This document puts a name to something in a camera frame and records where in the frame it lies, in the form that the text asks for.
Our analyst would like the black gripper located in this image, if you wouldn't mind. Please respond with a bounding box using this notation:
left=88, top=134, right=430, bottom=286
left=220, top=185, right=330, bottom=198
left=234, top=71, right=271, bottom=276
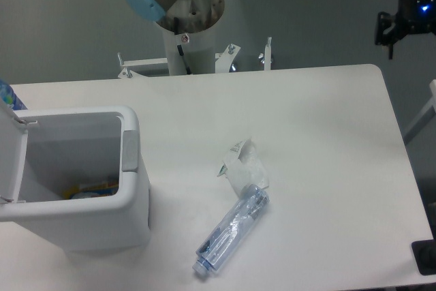
left=374, top=0, right=435, bottom=59

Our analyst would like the clear plastic wrapper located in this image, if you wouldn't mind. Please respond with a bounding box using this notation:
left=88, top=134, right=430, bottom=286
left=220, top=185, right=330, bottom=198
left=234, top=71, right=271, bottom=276
left=217, top=138, right=270, bottom=198

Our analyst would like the clear plastic water bottle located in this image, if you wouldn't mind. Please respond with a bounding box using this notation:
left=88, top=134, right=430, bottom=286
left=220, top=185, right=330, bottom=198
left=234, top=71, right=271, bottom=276
left=193, top=184, right=269, bottom=279

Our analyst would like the yellow trash in can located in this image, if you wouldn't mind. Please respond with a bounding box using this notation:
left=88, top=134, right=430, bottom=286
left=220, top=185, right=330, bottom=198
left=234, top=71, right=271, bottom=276
left=62, top=178, right=119, bottom=200

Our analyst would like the white plastic trash can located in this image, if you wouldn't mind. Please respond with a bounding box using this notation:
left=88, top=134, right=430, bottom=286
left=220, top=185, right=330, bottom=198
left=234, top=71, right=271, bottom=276
left=1, top=104, right=151, bottom=251

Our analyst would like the black clamp on table edge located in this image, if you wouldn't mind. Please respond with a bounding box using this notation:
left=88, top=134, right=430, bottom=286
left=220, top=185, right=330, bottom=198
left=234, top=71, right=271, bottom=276
left=411, top=239, right=435, bottom=276

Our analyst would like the blue patterned bottle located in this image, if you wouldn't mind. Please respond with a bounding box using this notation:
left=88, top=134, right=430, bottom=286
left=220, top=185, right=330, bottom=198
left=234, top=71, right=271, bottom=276
left=0, top=80, right=27, bottom=110

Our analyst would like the white frame at right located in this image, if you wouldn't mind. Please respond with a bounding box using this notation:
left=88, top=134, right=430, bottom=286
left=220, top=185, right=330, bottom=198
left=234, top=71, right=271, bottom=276
left=403, top=80, right=435, bottom=145

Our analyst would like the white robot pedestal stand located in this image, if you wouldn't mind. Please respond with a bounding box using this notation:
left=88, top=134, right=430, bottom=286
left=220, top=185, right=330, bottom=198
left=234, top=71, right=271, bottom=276
left=116, top=0, right=273, bottom=80

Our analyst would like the black cable on pedestal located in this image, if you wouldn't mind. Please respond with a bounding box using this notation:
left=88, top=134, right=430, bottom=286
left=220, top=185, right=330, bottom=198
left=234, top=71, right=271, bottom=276
left=172, top=16, right=192, bottom=76

